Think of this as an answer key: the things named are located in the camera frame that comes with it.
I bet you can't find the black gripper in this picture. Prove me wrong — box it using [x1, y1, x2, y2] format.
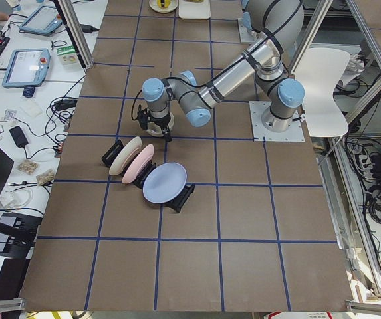
[153, 115, 172, 142]

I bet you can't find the white ceramic bowl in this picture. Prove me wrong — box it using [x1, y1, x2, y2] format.
[146, 113, 175, 137]

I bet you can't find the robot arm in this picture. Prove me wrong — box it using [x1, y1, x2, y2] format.
[137, 1, 305, 142]

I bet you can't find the pink plate in rack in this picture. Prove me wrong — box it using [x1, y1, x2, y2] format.
[122, 144, 155, 184]

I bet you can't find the cream plate in rack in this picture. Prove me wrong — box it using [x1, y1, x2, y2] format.
[109, 136, 142, 176]

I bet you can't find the lavender plate in rack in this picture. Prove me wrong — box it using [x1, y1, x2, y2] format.
[143, 163, 187, 203]

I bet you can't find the black dish rack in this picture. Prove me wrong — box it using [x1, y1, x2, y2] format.
[101, 140, 195, 213]

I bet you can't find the green white box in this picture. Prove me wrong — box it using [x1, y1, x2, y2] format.
[56, 45, 79, 65]

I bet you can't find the white rectangular tray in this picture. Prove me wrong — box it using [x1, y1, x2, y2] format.
[178, 0, 211, 19]

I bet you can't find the white round plate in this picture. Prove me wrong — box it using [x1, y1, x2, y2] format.
[149, 0, 178, 13]

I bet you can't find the black power adapter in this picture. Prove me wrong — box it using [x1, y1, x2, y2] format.
[9, 126, 29, 148]

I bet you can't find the near teach pendant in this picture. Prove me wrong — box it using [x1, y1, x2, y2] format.
[2, 48, 51, 88]

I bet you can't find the teach pendant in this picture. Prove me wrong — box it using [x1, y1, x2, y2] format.
[2, 48, 51, 88]
[19, 5, 63, 36]

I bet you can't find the white chair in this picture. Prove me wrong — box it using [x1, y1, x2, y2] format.
[294, 47, 350, 138]

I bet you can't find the far teach pendant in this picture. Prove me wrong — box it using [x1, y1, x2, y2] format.
[19, 5, 63, 36]

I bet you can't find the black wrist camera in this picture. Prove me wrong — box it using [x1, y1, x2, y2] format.
[137, 104, 151, 130]

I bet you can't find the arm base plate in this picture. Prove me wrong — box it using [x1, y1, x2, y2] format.
[249, 101, 305, 142]
[237, 18, 260, 44]

